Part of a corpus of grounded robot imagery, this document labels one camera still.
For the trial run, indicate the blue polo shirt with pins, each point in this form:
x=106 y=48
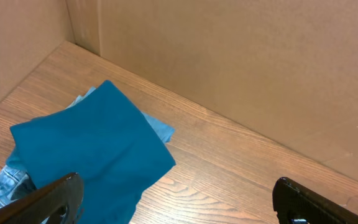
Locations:
x=98 y=149

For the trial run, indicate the folded light blue jeans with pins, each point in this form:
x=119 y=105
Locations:
x=8 y=186

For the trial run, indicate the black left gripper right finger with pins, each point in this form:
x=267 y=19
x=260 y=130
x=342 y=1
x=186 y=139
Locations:
x=295 y=203

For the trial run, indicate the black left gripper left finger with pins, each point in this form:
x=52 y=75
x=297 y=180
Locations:
x=58 y=202

